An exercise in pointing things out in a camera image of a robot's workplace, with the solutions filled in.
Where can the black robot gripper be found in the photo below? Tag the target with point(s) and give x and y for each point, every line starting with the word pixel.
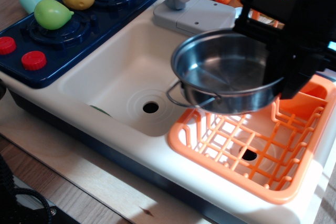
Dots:
pixel 297 33

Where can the stainless steel pan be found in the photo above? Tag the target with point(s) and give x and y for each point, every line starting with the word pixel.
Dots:
pixel 221 71

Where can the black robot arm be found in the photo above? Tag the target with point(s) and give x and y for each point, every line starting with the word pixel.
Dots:
pixel 297 34

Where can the orange plastic drying rack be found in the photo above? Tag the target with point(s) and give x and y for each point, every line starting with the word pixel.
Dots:
pixel 266 152

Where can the cream toy sink unit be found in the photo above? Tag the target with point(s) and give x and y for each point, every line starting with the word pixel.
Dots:
pixel 104 124

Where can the grey toy faucet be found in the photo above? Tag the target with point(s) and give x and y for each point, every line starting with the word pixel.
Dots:
pixel 192 17

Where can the green toy pear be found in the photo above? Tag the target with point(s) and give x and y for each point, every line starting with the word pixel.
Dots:
pixel 51 14

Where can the red stove knob right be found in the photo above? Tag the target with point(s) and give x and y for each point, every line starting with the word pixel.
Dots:
pixel 34 60

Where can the red stove knob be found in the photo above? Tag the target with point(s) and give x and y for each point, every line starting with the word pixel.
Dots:
pixel 34 60
pixel 7 45

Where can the navy blue toy stove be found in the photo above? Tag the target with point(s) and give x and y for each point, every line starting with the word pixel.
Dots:
pixel 64 48

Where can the red stove knob left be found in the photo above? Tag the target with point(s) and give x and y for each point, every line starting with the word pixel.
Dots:
pixel 7 45

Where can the black metal base bracket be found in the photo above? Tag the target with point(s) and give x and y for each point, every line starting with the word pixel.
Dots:
pixel 60 217

